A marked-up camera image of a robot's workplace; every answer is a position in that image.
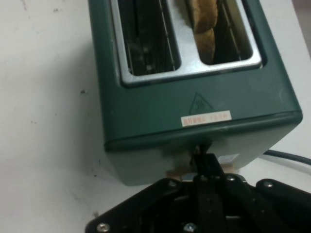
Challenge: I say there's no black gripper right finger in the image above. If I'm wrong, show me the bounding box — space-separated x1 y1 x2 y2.
207 153 311 233

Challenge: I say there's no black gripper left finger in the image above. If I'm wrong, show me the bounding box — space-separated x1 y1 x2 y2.
84 153 210 233

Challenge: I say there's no toasted bread slice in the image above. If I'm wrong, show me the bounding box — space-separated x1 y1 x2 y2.
185 0 219 65

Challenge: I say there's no green two-slot toaster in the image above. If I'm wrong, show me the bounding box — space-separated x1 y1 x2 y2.
88 0 303 187

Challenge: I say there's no black toaster power cord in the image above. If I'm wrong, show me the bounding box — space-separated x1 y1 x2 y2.
263 149 311 166

